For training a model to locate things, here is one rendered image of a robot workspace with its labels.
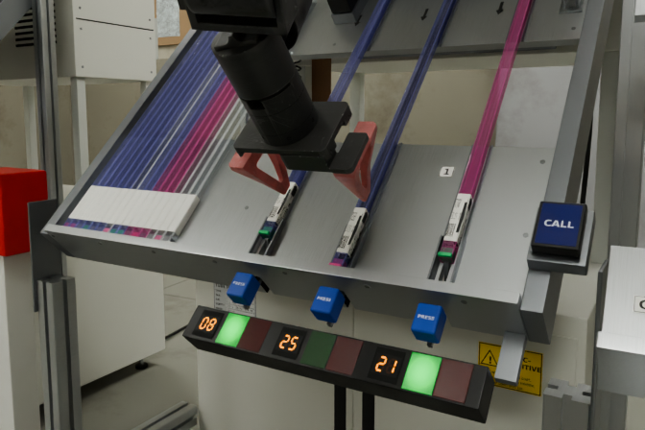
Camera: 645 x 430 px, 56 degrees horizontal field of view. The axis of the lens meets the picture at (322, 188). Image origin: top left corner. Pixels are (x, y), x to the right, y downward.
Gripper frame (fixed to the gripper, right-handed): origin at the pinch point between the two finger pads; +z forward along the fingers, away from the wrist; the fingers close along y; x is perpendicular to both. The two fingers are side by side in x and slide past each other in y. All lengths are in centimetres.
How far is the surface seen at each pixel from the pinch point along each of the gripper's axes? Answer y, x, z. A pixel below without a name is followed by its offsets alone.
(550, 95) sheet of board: 26, -211, 175
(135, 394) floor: 112, 2, 112
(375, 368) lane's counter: -8.5, 14.2, 8.7
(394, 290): -8.6, 6.9, 6.5
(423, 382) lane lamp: -13.4, 14.5, 8.7
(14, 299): 81, 8, 33
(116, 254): 33.4, 6.8, 9.7
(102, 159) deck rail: 45.4, -7.4, 6.6
